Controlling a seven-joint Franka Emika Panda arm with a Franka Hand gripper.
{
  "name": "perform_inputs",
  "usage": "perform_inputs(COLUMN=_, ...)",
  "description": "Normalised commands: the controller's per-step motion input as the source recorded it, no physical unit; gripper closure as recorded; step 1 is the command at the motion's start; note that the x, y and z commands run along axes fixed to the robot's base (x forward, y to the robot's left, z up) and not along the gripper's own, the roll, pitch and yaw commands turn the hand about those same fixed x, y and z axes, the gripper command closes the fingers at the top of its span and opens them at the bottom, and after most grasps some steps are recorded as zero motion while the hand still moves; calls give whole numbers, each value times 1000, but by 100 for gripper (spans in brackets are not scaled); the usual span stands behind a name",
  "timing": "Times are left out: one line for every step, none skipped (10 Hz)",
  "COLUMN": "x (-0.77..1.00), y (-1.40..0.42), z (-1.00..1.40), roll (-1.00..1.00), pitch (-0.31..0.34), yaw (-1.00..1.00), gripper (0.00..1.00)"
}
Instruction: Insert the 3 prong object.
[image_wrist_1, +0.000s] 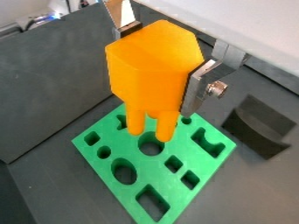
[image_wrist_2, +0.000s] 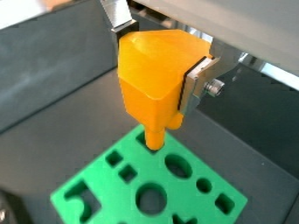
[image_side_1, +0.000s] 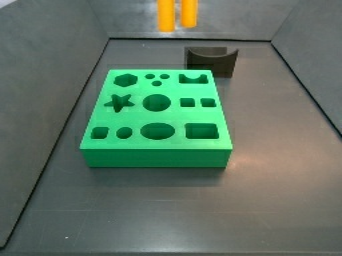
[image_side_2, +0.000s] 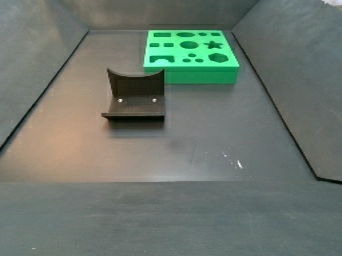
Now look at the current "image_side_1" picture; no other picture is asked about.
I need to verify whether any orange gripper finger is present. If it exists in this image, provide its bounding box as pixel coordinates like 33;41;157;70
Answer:
180;0;198;28
157;0;175;32

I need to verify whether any dark grey arch-shaped block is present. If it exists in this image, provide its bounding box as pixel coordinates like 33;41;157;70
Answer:
184;47;239;78

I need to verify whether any green shape sorter block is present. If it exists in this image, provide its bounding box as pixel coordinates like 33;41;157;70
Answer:
80;69;232;168

